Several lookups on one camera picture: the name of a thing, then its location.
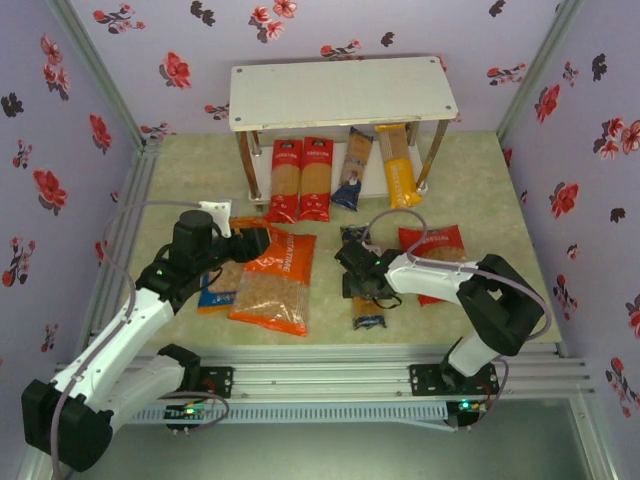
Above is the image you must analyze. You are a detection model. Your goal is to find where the lilac left arm cable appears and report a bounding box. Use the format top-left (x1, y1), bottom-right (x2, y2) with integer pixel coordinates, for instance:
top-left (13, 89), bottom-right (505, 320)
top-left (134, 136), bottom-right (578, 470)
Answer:
top-left (49, 199), bottom-right (206, 479)

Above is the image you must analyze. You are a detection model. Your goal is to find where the blue and gold spaghetti bag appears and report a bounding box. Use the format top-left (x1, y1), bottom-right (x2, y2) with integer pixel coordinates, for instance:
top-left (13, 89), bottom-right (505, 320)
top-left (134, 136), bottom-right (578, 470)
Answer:
top-left (339, 224), bottom-right (389, 331)

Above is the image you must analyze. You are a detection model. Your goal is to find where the large orange macaroni bag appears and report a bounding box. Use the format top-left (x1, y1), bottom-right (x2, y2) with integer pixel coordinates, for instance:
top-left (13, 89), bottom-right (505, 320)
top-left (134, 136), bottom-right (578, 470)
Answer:
top-left (227, 227), bottom-right (319, 338)

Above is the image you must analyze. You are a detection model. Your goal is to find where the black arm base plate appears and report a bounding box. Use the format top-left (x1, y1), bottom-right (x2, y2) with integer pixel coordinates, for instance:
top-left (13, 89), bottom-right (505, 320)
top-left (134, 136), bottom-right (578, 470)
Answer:
top-left (408, 363), bottom-right (501, 399)
top-left (143, 366), bottom-right (236, 401)

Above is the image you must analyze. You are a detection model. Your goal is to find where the controller circuit board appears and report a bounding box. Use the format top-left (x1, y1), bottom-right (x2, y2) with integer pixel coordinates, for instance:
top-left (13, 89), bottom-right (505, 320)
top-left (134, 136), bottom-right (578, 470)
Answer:
top-left (163, 402), bottom-right (211, 431)
top-left (447, 398), bottom-right (489, 429)

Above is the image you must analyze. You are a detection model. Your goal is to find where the aluminium frame post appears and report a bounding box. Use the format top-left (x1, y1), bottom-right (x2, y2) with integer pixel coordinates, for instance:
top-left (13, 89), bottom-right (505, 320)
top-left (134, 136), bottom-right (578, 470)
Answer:
top-left (569, 394), bottom-right (624, 480)
top-left (493, 0), bottom-right (587, 147)
top-left (45, 0), bottom-right (156, 151)

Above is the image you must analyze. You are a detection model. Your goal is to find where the orange and blue pasta bag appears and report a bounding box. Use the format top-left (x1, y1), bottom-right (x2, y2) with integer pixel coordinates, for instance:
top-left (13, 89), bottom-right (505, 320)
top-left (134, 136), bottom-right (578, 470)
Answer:
top-left (196, 216), bottom-right (274, 316)

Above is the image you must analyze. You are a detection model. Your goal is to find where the white two-tier metal-leg shelf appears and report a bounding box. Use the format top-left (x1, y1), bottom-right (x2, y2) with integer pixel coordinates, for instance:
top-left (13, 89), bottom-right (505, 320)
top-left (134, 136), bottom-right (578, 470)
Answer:
top-left (229, 55), bottom-right (462, 207)

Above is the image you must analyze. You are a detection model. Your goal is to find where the yellow spaghetti bag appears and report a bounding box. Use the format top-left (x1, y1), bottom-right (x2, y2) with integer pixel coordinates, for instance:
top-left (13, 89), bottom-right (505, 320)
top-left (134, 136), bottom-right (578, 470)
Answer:
top-left (374, 123), bottom-right (425, 210)

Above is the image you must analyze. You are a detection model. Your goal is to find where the blue spaghetti bag with figure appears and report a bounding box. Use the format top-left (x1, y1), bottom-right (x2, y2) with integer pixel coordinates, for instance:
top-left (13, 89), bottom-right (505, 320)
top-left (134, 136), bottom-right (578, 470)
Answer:
top-left (329, 126), bottom-right (375, 211)

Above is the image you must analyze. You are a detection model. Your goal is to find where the red macaroni bag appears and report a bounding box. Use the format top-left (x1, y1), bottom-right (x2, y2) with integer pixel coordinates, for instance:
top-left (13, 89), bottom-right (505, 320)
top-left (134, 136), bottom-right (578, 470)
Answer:
top-left (397, 224), bottom-right (469, 308)

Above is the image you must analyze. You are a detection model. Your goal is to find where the aluminium side rail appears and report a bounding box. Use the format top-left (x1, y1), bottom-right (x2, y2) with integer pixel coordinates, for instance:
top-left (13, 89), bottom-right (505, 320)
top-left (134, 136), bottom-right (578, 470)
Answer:
top-left (74, 139), bottom-right (164, 364)

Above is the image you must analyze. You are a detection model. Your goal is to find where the aluminium front rail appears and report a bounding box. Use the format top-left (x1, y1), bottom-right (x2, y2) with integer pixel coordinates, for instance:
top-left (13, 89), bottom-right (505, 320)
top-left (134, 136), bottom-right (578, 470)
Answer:
top-left (49, 357), bottom-right (591, 401)

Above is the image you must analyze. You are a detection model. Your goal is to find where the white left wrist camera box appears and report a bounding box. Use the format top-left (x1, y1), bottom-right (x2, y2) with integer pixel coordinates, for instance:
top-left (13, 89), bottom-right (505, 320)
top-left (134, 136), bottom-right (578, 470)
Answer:
top-left (198, 199), bottom-right (235, 237)

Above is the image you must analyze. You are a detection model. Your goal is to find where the white slotted cable duct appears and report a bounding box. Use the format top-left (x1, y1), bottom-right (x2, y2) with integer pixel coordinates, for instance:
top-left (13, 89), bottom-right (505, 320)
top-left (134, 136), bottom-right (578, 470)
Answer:
top-left (119, 402), bottom-right (449, 426)

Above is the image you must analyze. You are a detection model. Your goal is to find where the red spaghetti bag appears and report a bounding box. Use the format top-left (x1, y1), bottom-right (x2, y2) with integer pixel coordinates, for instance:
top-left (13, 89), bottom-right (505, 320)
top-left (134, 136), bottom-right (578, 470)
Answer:
top-left (298, 136), bottom-right (333, 223)
top-left (263, 138), bottom-right (304, 224)

